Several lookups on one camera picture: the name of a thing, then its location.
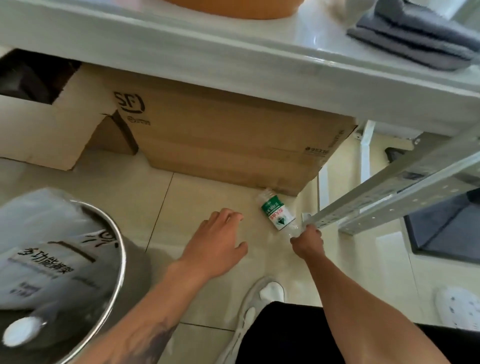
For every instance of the person's right hand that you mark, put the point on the person's right hand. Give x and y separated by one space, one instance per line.
308 245

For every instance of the white printed plastic packet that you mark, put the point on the white printed plastic packet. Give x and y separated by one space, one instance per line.
48 255

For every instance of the person's left forearm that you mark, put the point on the person's left forearm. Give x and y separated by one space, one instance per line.
150 318

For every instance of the white table leg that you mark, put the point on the white table leg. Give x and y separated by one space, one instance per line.
365 153

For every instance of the orange basin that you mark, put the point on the orange basin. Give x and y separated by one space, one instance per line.
236 8

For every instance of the open pale cardboard box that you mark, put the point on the open pale cardboard box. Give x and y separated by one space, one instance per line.
52 123

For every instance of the clear plastic bottle green label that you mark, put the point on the clear plastic bottle green label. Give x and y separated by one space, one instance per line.
276 214

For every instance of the white round cap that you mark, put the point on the white round cap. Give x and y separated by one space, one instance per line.
21 331

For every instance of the dark floor mat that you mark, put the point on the dark floor mat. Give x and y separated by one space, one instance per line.
446 232

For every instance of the perforated grey metal rail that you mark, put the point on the perforated grey metal rail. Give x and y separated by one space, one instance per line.
393 187

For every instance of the folded grey cloth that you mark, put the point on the folded grey cloth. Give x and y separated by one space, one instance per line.
416 33

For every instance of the person's white right shoe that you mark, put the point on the person's white right shoe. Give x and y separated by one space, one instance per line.
459 309

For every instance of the person's white left shoe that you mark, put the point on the person's white left shoe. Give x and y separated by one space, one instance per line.
255 303

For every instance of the person's left hand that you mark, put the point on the person's left hand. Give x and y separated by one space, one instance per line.
212 247

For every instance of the large brown cardboard box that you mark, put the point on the large brown cardboard box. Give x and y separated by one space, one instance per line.
225 138

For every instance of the person's left thumb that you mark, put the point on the person's left thumb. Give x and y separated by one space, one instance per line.
239 250

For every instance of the person's right forearm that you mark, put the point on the person's right forearm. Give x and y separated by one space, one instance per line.
360 315

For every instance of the round steel trash bin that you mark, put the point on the round steel trash bin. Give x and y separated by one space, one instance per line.
112 300

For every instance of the person's right fingers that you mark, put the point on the person's right fingers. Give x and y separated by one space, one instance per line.
306 231

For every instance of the person's white shoe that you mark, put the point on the person's white shoe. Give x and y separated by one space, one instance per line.
459 309
255 303

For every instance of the person's black trousers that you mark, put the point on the person's black trousers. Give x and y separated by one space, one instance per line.
292 337

